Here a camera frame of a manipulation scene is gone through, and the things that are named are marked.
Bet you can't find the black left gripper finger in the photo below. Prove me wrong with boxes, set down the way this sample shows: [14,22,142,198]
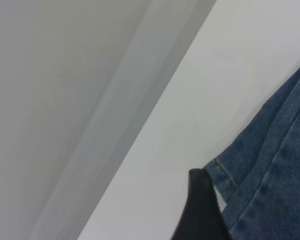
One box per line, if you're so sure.
[169,168,237,240]

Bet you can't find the blue denim shorts with print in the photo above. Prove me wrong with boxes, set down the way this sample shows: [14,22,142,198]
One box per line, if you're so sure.
[203,57,300,240]

